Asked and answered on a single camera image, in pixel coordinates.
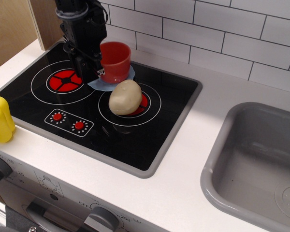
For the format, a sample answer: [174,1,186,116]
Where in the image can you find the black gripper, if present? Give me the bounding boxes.
[59,9,108,84]

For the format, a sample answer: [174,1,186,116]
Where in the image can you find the red plastic cup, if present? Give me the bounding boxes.
[100,42,131,84]

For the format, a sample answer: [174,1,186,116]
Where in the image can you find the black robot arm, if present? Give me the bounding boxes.
[55,0,108,84]

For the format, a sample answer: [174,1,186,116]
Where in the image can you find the light blue plate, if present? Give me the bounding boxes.
[87,66,135,92]

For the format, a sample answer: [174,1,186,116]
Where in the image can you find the beige toy potato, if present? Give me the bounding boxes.
[108,80,142,116]

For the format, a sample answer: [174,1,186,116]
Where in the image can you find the black toy stove top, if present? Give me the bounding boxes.
[0,43,202,178]

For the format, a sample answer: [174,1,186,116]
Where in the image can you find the yellow toy bell pepper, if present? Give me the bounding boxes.
[0,97,15,143]

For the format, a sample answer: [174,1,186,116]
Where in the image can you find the grey right oven knob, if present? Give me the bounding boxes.
[84,207,119,232]

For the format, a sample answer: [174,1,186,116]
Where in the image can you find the grey toy sink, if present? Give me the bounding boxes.
[201,102,290,232]

